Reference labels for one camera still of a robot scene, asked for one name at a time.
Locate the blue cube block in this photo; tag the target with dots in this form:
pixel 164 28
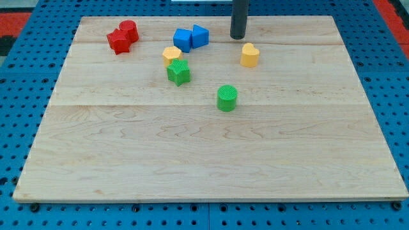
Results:
pixel 182 39

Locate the green star block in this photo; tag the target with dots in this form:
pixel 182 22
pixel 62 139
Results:
pixel 178 72

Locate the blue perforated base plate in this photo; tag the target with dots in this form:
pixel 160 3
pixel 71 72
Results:
pixel 30 71

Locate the red cylinder block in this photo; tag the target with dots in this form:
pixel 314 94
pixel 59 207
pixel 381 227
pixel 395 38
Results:
pixel 130 27

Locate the red star block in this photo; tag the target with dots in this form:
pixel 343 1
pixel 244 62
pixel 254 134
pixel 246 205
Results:
pixel 119 41

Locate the light wooden board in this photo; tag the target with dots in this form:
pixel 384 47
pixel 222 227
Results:
pixel 116 130

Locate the yellow heart block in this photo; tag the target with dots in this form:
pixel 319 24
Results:
pixel 249 56

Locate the yellow hexagon block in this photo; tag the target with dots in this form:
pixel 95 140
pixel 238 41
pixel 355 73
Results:
pixel 171 53

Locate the blue triangle block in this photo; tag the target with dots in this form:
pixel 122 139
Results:
pixel 200 36

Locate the green cylinder block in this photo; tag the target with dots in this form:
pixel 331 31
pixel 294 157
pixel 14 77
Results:
pixel 226 98

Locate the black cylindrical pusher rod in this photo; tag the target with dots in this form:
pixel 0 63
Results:
pixel 239 19

